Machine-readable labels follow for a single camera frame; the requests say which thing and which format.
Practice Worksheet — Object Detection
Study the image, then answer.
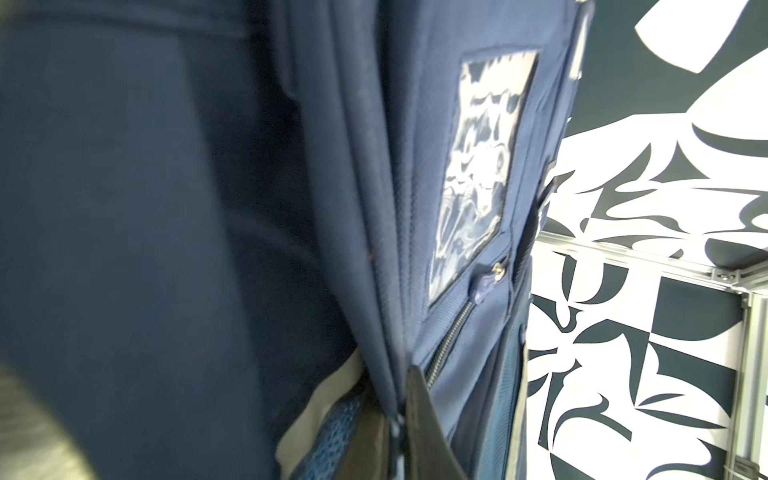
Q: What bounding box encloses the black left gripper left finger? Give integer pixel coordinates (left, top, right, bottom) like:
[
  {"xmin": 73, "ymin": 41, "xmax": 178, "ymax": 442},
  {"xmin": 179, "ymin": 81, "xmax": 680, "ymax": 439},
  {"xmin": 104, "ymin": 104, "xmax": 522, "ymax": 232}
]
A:
[{"xmin": 333, "ymin": 401, "xmax": 390, "ymax": 480}]

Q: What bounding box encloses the navy blue school backpack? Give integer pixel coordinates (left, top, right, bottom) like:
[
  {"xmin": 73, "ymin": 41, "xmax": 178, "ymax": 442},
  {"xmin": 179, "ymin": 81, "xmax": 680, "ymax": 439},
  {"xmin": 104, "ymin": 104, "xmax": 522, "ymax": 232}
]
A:
[{"xmin": 1, "ymin": 1, "xmax": 594, "ymax": 479}]

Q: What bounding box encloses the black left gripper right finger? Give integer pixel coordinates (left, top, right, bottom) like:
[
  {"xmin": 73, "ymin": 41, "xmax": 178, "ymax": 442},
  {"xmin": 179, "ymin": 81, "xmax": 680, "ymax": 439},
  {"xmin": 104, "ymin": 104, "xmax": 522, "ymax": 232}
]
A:
[{"xmin": 405, "ymin": 367, "xmax": 467, "ymax": 480}]

